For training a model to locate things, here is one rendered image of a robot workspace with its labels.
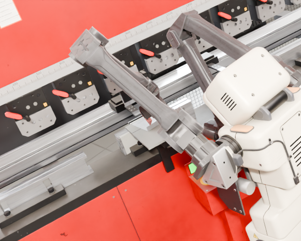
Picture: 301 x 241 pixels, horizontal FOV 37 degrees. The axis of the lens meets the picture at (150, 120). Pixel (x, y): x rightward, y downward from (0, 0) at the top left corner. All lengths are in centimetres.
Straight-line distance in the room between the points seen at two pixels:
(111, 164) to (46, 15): 71
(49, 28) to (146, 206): 89
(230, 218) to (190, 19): 88
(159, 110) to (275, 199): 47
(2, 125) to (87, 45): 125
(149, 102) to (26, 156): 107
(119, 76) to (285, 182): 57
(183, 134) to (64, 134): 104
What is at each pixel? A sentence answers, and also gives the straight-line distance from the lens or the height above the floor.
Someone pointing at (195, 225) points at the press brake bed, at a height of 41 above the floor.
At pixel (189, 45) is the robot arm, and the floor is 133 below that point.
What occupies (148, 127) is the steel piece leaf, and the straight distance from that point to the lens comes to 191.
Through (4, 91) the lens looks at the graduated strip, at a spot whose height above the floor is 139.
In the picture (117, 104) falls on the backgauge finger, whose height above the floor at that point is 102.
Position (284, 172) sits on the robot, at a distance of 134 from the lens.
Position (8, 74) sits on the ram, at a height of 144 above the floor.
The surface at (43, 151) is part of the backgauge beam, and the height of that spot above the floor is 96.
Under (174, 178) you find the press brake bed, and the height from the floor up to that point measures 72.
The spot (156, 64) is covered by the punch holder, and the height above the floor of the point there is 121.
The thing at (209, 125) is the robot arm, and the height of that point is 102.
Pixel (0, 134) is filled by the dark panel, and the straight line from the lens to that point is 245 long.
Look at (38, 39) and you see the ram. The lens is 180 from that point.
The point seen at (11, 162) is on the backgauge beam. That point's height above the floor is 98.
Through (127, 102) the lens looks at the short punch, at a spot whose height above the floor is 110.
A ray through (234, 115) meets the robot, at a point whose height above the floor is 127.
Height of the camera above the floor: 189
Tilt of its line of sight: 27 degrees down
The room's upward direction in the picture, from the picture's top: 20 degrees counter-clockwise
